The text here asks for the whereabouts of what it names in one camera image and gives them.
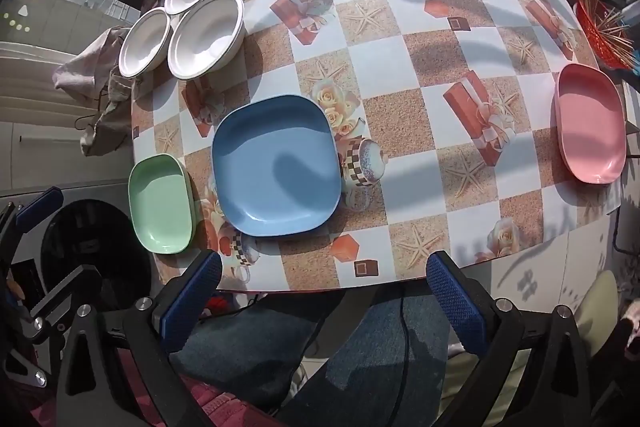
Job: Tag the small white paper bowl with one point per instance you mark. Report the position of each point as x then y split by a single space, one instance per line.
142 42

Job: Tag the pink oblong plate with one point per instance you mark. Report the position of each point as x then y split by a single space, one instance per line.
590 122

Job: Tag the red knit garment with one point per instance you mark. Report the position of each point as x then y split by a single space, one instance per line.
210 402

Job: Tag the blue square plate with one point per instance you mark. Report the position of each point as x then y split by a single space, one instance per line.
260 157

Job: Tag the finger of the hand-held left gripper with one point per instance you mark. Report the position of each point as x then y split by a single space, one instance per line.
40 207
65 292

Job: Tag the person's leg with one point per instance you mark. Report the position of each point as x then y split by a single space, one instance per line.
370 357
250 342

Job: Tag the pale pink towel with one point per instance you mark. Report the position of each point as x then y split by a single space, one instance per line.
85 67

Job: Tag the red plastic basket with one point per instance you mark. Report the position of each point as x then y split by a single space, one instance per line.
592 22

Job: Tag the person's right leg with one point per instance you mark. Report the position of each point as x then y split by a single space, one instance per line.
370 357

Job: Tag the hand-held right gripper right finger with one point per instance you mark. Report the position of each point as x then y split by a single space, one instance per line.
455 302

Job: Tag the green oblong plate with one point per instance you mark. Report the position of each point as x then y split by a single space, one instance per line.
157 202

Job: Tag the cream cloth bag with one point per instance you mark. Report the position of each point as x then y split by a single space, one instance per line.
107 127

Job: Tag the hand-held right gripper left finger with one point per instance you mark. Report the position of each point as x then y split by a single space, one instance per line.
192 302

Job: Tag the person's left leg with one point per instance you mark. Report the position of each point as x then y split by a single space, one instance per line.
250 342

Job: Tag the patterned checkered tablecloth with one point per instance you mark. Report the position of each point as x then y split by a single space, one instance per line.
400 97

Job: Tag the washing machine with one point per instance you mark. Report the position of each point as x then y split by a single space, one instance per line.
90 247

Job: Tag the bundle of wooden skewers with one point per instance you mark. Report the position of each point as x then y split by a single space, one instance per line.
607 24

